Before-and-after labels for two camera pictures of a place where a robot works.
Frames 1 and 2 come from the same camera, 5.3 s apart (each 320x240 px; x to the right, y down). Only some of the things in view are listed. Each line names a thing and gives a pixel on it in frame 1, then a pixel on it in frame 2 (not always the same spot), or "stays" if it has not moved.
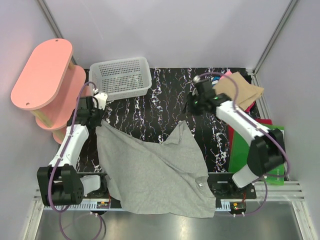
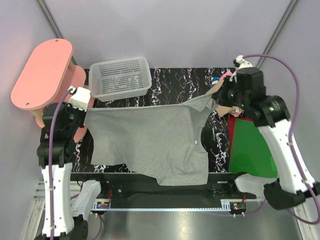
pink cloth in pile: x=227 y=73 stays
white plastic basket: x=121 y=78 stays
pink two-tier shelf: x=51 y=86 stays
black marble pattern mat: x=159 y=110 stays
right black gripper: x=188 y=108 -> x=221 y=100
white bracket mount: x=102 y=99 -> x=81 y=99
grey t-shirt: x=150 y=177 -> x=165 y=140
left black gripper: x=98 y=123 -> x=82 y=112
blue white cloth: x=215 y=80 stays
